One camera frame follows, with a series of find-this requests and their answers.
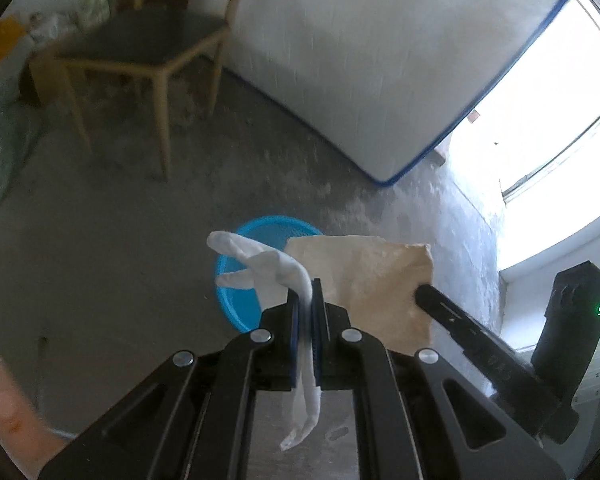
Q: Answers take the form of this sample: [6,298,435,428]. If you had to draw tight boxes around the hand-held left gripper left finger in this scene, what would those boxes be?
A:
[39,289,311,480]

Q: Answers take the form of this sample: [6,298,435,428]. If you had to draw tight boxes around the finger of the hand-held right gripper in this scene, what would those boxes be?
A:
[414,284,536,396]

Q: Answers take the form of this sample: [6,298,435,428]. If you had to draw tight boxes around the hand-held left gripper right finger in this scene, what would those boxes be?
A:
[312,278,566,480]

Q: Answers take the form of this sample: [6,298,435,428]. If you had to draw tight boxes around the blue plastic basket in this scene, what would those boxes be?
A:
[214,216,326,333]

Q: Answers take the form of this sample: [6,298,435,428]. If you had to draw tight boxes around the brown paper sheet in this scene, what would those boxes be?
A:
[284,234,435,353]

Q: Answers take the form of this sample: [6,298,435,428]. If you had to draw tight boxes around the white paper tissue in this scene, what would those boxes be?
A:
[207,231,323,453]

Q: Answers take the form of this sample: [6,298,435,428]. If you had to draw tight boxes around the bright window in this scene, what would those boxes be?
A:
[450,0,600,271]

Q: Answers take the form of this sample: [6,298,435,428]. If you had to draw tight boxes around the white mattress blue edge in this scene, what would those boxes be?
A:
[220,0,578,187]

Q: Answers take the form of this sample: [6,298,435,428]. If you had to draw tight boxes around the wooden chair black seat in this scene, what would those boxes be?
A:
[55,0,253,181]

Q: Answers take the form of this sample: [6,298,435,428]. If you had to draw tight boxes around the cardboard box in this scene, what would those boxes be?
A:
[20,55,66,107]

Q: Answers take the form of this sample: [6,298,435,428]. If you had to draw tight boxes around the white plastic bags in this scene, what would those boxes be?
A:
[30,0,111,43]

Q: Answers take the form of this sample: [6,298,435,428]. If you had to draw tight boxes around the yellow plastic bag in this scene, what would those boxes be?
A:
[0,16,26,78]

